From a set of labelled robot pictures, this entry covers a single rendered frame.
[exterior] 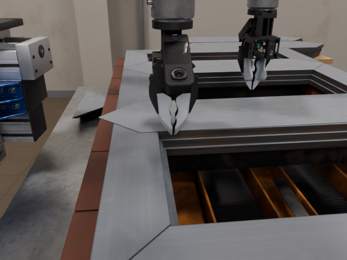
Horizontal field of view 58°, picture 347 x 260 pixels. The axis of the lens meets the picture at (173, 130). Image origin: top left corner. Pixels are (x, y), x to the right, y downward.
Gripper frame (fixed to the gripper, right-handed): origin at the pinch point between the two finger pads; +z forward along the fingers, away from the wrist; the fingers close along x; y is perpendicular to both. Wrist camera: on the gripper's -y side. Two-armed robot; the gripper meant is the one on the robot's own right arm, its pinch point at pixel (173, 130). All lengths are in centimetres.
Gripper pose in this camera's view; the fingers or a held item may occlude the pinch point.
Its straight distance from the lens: 60.1
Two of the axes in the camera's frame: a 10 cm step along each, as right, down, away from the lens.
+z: 0.0, 9.1, 4.2
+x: -9.9, 0.4, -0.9
